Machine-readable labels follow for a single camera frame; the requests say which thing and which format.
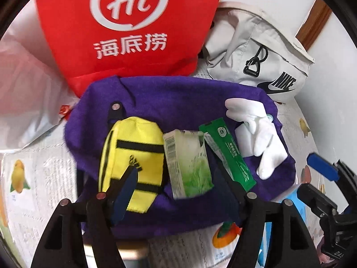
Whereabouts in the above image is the blue tissue pack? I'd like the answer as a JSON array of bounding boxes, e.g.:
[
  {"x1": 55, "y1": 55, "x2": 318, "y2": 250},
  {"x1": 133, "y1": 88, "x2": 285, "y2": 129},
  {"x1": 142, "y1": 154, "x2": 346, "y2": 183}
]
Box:
[{"x1": 258, "y1": 191, "x2": 311, "y2": 268}]

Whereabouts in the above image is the purple fabric storage box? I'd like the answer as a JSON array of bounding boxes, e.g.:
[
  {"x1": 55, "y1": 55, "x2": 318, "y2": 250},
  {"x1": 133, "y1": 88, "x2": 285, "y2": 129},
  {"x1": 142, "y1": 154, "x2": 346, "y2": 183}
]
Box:
[{"x1": 64, "y1": 75, "x2": 296, "y2": 239}]

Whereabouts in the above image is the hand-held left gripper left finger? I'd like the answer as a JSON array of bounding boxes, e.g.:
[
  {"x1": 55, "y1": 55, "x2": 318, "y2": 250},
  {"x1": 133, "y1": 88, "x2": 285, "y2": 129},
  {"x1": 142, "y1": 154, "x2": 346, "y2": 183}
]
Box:
[{"x1": 31, "y1": 165, "x2": 140, "y2": 268}]

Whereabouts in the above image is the grey waist bag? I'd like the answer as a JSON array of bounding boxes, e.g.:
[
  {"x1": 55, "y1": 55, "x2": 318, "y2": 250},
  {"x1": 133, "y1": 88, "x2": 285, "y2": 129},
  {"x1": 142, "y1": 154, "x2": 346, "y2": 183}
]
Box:
[{"x1": 201, "y1": 1, "x2": 315, "y2": 102}]

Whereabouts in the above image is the green toothpaste box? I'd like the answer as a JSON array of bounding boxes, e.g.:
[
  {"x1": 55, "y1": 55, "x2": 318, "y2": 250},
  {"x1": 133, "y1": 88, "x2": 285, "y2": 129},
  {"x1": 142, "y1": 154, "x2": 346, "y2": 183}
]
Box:
[{"x1": 199, "y1": 119, "x2": 256, "y2": 193}]

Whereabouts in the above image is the black strap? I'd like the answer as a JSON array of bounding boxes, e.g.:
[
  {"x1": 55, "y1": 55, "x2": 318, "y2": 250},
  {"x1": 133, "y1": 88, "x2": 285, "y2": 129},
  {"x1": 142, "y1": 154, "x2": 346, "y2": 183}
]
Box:
[{"x1": 107, "y1": 102, "x2": 124, "y2": 129}]

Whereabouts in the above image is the white glove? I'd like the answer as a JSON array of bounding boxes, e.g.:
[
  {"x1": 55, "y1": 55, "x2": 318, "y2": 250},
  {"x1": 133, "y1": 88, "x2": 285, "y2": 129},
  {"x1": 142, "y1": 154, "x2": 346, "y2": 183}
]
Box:
[{"x1": 224, "y1": 98, "x2": 288, "y2": 180}]

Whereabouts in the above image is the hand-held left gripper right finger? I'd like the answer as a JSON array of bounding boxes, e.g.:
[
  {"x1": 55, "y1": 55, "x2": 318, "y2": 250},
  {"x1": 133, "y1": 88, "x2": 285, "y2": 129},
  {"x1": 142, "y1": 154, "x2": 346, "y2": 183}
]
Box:
[{"x1": 215, "y1": 156, "x2": 320, "y2": 268}]

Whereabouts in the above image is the pale green tissue packet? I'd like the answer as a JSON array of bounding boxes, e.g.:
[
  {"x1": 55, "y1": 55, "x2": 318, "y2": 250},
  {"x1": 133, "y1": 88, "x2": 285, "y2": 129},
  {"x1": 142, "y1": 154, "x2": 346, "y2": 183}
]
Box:
[{"x1": 163, "y1": 129, "x2": 215, "y2": 200}]

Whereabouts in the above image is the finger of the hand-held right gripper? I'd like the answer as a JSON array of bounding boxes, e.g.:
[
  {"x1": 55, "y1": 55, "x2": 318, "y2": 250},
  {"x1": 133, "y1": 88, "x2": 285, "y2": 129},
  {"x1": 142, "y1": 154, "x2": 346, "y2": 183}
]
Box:
[
  {"x1": 306, "y1": 152, "x2": 342, "y2": 183},
  {"x1": 296, "y1": 184, "x2": 338, "y2": 224}
]

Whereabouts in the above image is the white plastic shopping bag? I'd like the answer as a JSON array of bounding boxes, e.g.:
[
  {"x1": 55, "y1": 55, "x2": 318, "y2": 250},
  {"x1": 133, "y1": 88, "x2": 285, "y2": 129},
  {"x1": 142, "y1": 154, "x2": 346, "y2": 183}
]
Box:
[{"x1": 0, "y1": 25, "x2": 81, "y2": 153}]

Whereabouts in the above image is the yellow zip pouch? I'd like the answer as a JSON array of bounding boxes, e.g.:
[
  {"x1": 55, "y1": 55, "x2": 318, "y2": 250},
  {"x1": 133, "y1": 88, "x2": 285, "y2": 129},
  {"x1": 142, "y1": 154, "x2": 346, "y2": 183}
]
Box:
[{"x1": 98, "y1": 117, "x2": 165, "y2": 213}]

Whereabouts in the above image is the red paper bag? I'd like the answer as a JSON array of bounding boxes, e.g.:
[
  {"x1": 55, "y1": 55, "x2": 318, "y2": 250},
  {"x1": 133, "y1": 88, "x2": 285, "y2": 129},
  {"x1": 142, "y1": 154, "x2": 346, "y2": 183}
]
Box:
[{"x1": 33, "y1": 0, "x2": 226, "y2": 97}]

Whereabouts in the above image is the brown wooden door frame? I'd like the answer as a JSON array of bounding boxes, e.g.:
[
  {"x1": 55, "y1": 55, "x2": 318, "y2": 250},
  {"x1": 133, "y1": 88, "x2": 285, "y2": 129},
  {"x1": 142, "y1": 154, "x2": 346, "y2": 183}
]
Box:
[{"x1": 296, "y1": 0, "x2": 332, "y2": 53}]

